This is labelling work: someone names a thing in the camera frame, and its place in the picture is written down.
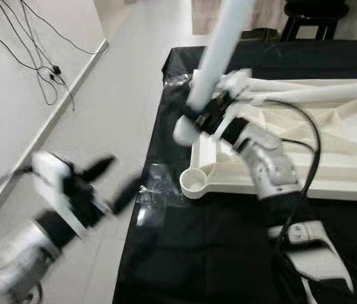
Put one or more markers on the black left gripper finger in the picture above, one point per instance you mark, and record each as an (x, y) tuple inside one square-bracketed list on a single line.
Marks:
[(97, 169), (128, 195)]

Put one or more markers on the white plastic children table top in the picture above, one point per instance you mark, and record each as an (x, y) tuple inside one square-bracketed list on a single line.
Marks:
[(330, 152)]

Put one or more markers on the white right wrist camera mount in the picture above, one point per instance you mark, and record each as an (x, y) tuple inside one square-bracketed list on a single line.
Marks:
[(235, 85)]

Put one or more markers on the small black power plug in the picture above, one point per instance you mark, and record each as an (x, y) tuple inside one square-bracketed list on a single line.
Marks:
[(56, 69), (50, 77)]

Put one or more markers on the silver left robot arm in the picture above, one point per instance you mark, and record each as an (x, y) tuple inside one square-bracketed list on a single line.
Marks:
[(14, 266)]

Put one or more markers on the black round stool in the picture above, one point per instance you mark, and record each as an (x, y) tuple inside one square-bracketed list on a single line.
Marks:
[(314, 16)]

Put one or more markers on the clear plastic sheet piece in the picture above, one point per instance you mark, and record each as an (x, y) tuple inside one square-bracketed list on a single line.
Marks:
[(177, 81)]

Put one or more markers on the black tablecloth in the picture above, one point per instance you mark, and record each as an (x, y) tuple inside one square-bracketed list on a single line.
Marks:
[(197, 253)]

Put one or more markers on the beige cloth covered table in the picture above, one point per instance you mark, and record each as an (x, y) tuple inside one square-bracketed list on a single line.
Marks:
[(229, 16)]

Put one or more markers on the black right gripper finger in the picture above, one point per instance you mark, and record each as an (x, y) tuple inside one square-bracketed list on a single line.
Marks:
[(191, 117)]

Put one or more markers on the clear tape patch on cloth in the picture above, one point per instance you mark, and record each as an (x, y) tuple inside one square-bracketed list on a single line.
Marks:
[(156, 196)]

